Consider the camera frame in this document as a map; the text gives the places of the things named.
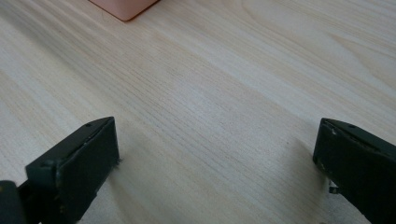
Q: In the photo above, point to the pink plastic box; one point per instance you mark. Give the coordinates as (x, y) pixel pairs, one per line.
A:
(124, 7)

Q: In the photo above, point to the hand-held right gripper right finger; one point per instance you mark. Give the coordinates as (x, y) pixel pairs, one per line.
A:
(361, 165)

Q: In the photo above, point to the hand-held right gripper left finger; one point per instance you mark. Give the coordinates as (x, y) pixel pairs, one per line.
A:
(77, 168)

